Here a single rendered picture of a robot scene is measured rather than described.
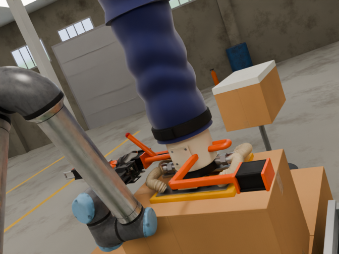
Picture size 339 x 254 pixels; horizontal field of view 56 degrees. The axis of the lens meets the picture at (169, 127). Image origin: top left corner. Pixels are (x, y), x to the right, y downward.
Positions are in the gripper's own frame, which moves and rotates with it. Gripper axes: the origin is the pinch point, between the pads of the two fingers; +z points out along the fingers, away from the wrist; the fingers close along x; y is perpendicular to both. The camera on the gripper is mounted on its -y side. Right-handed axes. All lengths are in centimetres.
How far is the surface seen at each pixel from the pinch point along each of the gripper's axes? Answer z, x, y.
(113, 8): -10, 56, 26
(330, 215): 22, -46, 64
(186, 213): -21.3, -12.7, 30.7
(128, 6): -10, 54, 32
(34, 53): 177, 93, -248
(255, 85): 145, -13, 12
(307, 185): 58, -53, 50
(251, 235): -21, -22, 50
